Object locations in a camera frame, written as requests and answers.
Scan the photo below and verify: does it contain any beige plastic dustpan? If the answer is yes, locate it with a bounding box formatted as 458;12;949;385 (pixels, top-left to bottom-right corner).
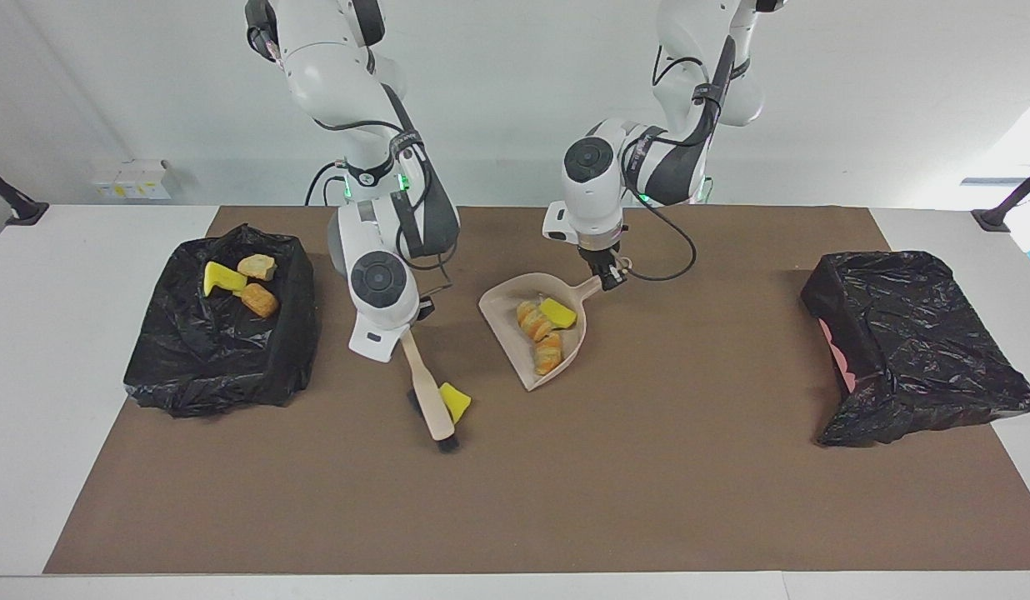
478;257;633;393

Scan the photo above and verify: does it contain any beige brush with black bristles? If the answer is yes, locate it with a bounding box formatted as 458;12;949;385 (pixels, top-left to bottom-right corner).
401;327;463;453

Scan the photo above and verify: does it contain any pale beige foam chunk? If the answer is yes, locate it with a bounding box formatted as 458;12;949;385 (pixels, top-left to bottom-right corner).
516;300;554;343

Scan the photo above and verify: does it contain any orange striped foam piece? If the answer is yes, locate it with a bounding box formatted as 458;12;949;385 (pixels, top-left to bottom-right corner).
533;332;563;376

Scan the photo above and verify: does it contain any small yellow sponge piece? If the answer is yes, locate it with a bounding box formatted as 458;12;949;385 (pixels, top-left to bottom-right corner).
439;382;473;424

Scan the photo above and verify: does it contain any brown bread roll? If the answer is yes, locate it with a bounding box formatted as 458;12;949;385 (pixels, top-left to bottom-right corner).
240;283;280;319

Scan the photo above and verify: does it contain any yellow sponge piece green backing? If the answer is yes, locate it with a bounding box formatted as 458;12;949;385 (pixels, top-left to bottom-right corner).
202;261;249;298

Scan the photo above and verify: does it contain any black trash bag bin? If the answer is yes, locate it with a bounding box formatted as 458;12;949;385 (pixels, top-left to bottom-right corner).
123;223;320;418

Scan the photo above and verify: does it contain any pink bin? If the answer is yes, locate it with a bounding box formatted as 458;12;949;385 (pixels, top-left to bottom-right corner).
818;319;859;394

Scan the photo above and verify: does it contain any black trash bag on pink bin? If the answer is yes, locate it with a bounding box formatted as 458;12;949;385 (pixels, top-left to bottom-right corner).
800;250;1030;448

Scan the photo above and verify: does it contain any brown paper table mat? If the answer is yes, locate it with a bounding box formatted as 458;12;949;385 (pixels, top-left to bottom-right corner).
44;206;1030;574

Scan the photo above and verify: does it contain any white wall socket box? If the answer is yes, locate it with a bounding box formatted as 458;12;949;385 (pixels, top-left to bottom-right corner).
90;158;173;201

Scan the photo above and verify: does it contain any black camera stand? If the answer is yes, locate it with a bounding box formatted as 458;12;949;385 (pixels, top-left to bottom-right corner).
0;158;49;226
972;161;1030;233

